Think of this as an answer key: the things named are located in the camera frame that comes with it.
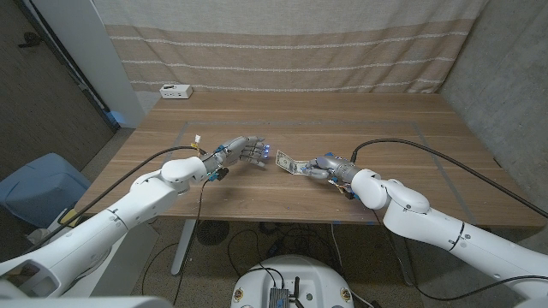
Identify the white table leg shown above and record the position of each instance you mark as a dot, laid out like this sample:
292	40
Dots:
184	248

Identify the yellow and black pad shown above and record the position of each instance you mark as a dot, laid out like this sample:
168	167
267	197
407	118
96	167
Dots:
68	217

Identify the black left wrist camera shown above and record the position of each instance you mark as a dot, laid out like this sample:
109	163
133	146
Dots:
222	174

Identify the blue plastic bin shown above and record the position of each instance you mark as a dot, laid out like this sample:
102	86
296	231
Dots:
38	188

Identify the one dollar bill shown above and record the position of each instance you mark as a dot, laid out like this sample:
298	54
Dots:
287	161

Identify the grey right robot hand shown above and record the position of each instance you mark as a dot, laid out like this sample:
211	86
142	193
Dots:
336	167

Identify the round black floor fan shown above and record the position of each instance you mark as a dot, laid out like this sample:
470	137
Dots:
212	233

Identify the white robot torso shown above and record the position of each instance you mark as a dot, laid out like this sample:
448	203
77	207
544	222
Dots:
312	274

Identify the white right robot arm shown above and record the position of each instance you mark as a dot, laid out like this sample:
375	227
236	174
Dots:
428	226

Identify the white power strip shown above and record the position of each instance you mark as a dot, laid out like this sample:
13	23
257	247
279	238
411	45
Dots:
175	91

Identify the grey table leg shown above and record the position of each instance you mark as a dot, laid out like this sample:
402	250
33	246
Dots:
402	261

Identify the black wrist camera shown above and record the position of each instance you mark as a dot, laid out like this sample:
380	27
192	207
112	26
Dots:
352	194
222	174

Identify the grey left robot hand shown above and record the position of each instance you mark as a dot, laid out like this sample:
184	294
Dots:
240	150

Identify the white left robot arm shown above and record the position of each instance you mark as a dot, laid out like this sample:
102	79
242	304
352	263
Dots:
98	231

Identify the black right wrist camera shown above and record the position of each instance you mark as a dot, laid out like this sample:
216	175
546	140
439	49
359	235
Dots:
352	194

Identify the beige striped backdrop cloth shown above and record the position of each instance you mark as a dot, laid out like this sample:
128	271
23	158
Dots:
282	47

